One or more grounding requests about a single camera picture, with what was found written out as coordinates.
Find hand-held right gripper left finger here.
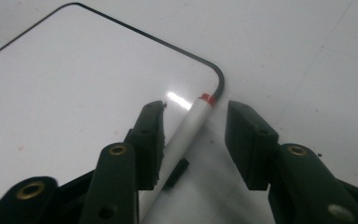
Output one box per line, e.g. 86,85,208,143
78,99,166,224

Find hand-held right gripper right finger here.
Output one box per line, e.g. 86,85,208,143
224,100,358,224

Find white marker with red cap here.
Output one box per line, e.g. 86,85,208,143
137,92,217,224

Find white paddle whiteboard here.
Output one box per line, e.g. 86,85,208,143
0,2,276,224

